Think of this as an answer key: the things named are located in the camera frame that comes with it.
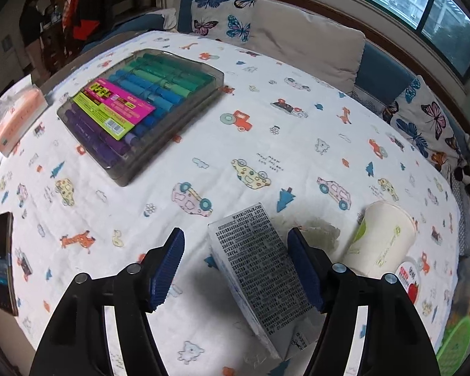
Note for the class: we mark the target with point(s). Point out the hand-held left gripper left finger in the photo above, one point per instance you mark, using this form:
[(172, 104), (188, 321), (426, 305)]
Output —
[(168, 272)]

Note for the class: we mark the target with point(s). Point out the white cartoon printed tablecloth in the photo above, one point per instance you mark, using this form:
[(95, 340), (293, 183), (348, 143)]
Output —
[(258, 133)]

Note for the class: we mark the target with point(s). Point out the small butterfly print pillow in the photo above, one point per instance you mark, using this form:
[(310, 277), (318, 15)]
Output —
[(223, 19)]

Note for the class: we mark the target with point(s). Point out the grey patterned cushion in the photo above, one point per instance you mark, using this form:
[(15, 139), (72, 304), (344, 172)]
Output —
[(464, 219)]

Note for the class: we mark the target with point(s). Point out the green framed window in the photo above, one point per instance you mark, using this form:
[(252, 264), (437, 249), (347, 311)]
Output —
[(446, 39)]

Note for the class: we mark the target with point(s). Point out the peach tissue pack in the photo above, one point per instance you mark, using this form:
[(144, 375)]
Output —
[(17, 117)]

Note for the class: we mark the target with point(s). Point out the beige cushion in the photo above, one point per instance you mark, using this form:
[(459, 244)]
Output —
[(309, 39)]

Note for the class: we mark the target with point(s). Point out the black smartphone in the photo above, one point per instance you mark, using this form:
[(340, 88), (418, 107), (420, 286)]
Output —
[(4, 262)]

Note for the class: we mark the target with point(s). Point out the red and black hanging clothes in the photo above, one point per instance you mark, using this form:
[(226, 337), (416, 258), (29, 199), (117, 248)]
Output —
[(82, 27)]

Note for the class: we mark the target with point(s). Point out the blue sofa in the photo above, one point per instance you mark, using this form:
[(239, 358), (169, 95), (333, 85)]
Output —
[(384, 72)]

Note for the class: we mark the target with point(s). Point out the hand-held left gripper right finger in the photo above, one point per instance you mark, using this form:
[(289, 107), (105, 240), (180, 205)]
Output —
[(305, 272)]

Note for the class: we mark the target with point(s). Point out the large butterfly print pillow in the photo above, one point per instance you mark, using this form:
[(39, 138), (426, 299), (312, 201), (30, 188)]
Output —
[(427, 125)]

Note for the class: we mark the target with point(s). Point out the black and white plush toy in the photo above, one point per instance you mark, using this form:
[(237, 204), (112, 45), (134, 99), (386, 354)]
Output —
[(468, 176)]

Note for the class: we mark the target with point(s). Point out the white printed carton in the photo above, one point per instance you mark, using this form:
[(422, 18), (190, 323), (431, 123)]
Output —
[(258, 266)]

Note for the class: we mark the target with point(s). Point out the grey marker pen case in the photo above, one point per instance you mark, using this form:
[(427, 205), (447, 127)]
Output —
[(141, 98)]

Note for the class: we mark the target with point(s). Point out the green plastic mesh basket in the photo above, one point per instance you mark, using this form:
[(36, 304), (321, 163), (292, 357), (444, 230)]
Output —
[(456, 344)]

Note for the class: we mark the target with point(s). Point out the red printed paper lid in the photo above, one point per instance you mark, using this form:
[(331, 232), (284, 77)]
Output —
[(409, 278)]

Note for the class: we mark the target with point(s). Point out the white paper cup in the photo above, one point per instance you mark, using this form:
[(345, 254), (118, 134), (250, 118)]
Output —
[(380, 239)]

